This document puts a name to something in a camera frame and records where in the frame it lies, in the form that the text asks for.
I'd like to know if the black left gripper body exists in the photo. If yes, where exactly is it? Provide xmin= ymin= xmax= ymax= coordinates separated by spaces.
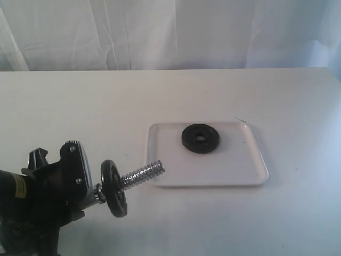
xmin=22 ymin=148 xmax=85 ymax=237

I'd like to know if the black weight plate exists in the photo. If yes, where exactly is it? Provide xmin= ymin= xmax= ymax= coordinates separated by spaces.
xmin=101 ymin=160 xmax=127 ymax=218
xmin=181 ymin=123 xmax=220 ymax=154

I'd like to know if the chrome threaded dumbbell bar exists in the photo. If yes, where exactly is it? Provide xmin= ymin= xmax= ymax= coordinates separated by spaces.
xmin=103 ymin=161 xmax=165 ymax=204

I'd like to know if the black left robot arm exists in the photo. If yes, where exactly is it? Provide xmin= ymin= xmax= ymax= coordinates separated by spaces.
xmin=1 ymin=143 xmax=93 ymax=255

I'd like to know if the white plastic tray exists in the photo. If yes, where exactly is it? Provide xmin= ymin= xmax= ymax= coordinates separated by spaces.
xmin=145 ymin=122 xmax=269 ymax=187

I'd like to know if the white backdrop curtain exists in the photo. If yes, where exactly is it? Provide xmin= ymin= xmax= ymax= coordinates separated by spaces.
xmin=1 ymin=1 xmax=340 ymax=73

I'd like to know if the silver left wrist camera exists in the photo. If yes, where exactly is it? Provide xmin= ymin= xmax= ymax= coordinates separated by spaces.
xmin=59 ymin=140 xmax=93 ymax=202

